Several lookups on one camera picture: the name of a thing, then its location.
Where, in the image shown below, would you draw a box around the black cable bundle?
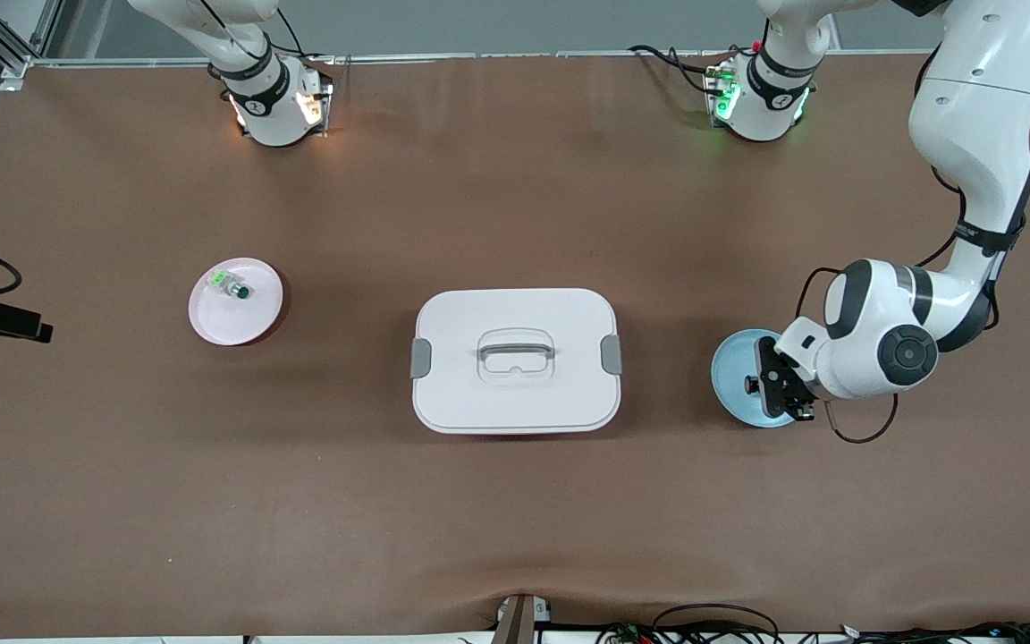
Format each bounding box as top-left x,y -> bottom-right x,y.
837,621 -> 1030,644

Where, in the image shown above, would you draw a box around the pink round plate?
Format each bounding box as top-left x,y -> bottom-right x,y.
189,258 -> 284,346

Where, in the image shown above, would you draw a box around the aluminium table edge rail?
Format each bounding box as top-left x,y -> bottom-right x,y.
28,47 -> 936,71

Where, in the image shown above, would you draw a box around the light blue round plate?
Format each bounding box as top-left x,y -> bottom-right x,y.
711,328 -> 804,429

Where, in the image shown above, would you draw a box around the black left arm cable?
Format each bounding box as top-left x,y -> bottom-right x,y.
796,266 -> 899,445

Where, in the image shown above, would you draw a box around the metal table edge bracket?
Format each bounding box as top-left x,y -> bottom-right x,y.
492,593 -> 553,644

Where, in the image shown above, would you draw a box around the brown table cover mat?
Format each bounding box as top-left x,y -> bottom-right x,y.
0,54 -> 1030,638

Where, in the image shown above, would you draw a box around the black looped cable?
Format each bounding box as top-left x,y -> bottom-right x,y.
652,603 -> 781,644

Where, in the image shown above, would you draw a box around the white lidded box grey latches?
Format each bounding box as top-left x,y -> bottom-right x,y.
410,288 -> 623,436

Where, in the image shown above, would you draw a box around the black base power cable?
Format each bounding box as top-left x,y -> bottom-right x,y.
629,44 -> 732,96

